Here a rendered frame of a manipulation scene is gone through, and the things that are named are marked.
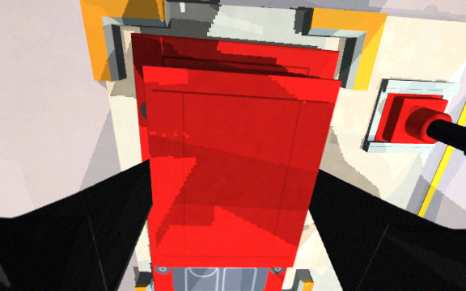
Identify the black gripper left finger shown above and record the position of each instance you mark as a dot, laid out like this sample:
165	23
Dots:
82	242

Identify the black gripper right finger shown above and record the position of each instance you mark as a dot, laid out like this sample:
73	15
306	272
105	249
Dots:
374	245

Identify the red joystick with black handle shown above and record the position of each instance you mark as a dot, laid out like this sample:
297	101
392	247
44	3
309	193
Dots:
419	119

